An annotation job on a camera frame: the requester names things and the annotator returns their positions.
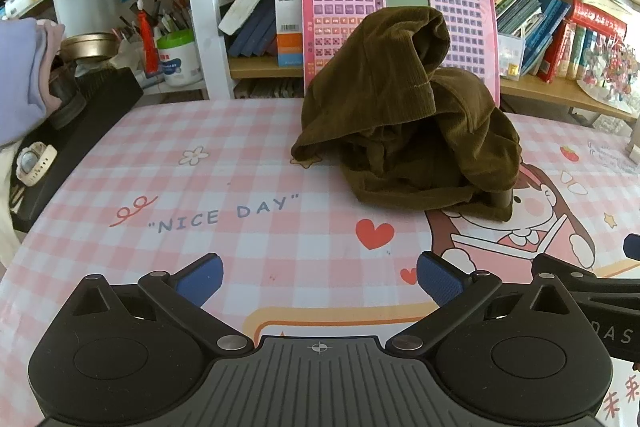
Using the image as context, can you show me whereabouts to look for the black round disc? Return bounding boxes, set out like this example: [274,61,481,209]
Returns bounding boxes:
[47,71,88,130]

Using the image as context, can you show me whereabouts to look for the row of colourful books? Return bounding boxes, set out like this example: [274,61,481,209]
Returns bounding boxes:
[492,0,573,78]

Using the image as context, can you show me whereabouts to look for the clear plastic box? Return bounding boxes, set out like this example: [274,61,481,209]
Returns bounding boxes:
[497,32,527,82]

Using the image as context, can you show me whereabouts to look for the pen holder with pens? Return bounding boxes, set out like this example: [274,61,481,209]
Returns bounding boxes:
[117,0,193,72]

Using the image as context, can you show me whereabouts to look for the red tassel pen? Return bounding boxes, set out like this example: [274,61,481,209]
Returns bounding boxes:
[136,0,160,75]

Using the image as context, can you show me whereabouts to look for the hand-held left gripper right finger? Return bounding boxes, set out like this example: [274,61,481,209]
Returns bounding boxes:
[385,251,581,356]

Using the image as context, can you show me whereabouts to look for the brown corduroy pants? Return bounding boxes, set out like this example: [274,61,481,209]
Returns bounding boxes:
[291,7,523,223]

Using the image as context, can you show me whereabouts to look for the orange and white box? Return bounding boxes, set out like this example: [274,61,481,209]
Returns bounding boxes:
[274,0,306,68]

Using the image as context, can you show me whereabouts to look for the white jar with green lid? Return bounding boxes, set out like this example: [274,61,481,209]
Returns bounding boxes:
[156,29,203,88]

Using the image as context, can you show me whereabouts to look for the gold round tin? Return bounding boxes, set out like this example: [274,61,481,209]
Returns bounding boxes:
[60,33,119,64]

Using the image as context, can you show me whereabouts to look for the pink checkered desk mat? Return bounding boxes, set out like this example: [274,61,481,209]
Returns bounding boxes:
[0,99,640,427]

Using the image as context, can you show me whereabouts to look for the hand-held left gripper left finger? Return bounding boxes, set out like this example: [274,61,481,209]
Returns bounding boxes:
[65,253,256,356]

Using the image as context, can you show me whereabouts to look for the white wristwatch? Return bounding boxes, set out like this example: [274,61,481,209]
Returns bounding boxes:
[15,143,58,186]

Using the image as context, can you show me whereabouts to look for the row of blue books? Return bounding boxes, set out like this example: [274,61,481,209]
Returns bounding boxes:
[227,0,466,58]

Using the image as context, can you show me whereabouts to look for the white bookshelf frame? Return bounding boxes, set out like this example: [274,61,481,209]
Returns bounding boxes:
[179,0,640,102]

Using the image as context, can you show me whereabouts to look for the red flat box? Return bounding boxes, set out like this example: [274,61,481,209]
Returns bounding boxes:
[570,0,628,40]

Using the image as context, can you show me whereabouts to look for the pink toy keyboard tablet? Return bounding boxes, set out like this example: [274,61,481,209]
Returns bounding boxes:
[300,0,502,108]

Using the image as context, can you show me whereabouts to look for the colourful flower ornament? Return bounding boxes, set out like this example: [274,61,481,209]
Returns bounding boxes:
[577,41,640,104]

